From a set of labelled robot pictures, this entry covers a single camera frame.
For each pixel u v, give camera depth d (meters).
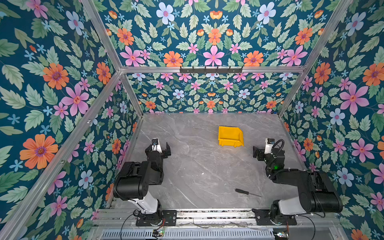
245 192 0.82
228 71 0.91
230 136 1.05
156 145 0.78
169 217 0.73
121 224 0.71
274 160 0.70
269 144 0.80
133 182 0.46
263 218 0.73
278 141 0.74
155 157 0.72
